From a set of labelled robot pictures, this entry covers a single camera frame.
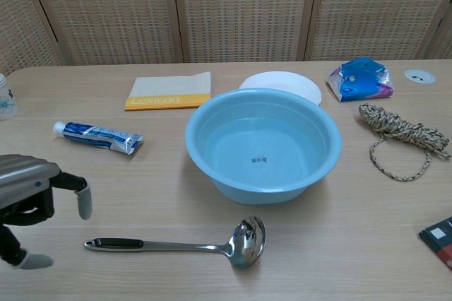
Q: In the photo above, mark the white cup floral print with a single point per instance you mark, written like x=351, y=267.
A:
x=5, y=99

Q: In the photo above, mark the yellow Lexicon book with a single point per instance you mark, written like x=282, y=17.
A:
x=166, y=94

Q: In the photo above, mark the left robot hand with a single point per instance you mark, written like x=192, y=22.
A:
x=24, y=174

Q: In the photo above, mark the light blue plastic basin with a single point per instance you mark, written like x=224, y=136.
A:
x=263, y=145

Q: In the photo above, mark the white round plate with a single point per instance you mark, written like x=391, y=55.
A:
x=282, y=82

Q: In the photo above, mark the dark red black book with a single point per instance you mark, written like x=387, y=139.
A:
x=439, y=241

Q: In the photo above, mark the blue white toothpaste tube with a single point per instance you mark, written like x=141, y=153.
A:
x=99, y=135

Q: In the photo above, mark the woven folding screen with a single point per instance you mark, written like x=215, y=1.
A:
x=226, y=11

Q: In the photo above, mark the blue tissue pack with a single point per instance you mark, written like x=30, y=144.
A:
x=360, y=82

